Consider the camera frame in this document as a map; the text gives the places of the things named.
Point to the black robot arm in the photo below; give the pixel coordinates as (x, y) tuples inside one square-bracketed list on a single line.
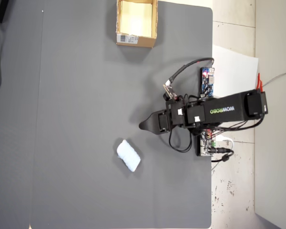
[(224, 111)]

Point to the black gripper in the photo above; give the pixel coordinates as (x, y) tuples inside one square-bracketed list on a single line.
[(176, 114)]

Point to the brown cardboard box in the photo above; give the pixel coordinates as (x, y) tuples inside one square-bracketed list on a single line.
[(143, 42)]

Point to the white cloth block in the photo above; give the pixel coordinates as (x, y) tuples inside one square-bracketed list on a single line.
[(128, 155)]

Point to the blue circuit board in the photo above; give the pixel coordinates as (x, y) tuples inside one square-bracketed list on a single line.
[(207, 83)]

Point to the dark grey table mat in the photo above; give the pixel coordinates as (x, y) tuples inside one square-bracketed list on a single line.
[(85, 107)]

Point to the controller board on base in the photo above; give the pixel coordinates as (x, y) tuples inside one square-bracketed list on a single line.
[(205, 146)]

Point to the small wrist camera board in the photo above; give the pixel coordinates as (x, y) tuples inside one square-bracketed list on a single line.
[(170, 91)]

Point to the white paper sheet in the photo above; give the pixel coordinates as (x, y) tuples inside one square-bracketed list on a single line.
[(233, 74)]

